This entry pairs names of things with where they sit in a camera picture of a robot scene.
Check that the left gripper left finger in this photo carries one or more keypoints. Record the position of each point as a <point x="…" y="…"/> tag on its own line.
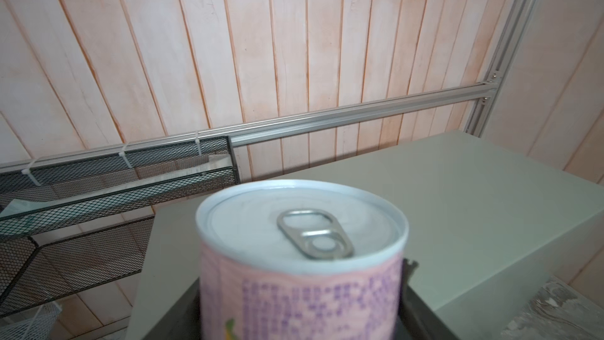
<point x="183" y="320"/>

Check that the grey metal cabinet counter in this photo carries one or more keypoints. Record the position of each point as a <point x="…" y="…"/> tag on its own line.
<point x="487" y="228"/>

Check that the aluminium right post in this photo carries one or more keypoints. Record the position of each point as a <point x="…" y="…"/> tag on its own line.
<point x="498" y="65"/>

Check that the aluminium back rail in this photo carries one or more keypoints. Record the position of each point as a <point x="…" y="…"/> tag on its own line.
<point x="286" y="126"/>

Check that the white wire mesh shelf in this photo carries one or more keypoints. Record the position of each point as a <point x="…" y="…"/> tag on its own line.
<point x="38" y="324"/>

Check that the pink label can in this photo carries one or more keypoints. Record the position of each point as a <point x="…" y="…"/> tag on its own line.
<point x="299" y="259"/>

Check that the black mesh wall basket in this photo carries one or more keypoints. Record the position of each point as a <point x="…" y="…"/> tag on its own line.
<point x="69" y="224"/>

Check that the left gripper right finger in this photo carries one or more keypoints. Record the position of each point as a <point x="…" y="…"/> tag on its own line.
<point x="415" y="319"/>

